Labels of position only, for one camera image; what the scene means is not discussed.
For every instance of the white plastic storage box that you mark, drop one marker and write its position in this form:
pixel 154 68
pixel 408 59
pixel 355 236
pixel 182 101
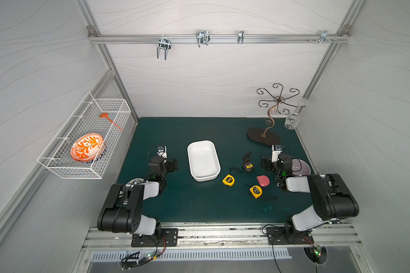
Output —
pixel 203 161

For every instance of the white wire wall basket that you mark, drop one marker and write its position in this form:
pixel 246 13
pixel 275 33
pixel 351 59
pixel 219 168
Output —
pixel 56 157

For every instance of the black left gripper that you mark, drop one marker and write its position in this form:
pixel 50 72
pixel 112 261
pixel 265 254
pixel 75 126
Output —
pixel 171 165

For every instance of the metal hook right end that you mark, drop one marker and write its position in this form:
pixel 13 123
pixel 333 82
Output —
pixel 323 38

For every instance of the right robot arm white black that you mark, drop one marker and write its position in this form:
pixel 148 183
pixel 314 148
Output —
pixel 331 198

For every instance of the pink tape measure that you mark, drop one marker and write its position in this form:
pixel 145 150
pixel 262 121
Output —
pixel 263 180

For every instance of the metal double hook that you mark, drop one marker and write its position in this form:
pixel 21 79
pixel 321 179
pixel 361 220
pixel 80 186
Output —
pixel 164 45

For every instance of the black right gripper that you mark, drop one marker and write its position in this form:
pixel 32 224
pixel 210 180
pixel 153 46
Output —
pixel 266 164

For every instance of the orange white patterned plate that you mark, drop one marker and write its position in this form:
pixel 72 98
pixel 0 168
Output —
pixel 88 148

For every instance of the wired circuit board with leds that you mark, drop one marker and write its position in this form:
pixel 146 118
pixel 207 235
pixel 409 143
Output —
pixel 134 260

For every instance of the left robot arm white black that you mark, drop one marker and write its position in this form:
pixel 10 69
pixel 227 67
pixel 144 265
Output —
pixel 122 208

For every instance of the blue yellow patterned bowl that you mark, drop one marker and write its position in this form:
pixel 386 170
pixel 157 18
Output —
pixel 135 181

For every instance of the lavender ceramic bowl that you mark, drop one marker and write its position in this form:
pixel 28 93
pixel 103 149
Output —
pixel 300 168

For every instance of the purple black round tape measure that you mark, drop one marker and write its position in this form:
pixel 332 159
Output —
pixel 248 166

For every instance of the white perforated vent strip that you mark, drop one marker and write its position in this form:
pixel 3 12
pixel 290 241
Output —
pixel 198 254

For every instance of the copper hook stand dark base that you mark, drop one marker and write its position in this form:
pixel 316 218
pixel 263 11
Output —
pixel 266 136

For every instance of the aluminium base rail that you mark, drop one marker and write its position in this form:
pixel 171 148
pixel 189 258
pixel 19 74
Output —
pixel 190 235

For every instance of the small metal hook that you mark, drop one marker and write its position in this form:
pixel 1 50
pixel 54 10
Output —
pixel 241 37

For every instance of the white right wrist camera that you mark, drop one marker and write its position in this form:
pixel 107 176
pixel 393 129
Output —
pixel 276 151

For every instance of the clear wine glass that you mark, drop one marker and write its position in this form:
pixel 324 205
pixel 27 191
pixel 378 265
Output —
pixel 293 119

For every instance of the yellow tape measure black label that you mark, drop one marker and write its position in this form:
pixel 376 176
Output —
pixel 229 179

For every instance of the aluminium top rail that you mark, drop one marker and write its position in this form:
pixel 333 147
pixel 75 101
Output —
pixel 215 39

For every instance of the metal loop hook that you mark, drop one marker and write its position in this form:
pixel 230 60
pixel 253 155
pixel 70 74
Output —
pixel 202 37

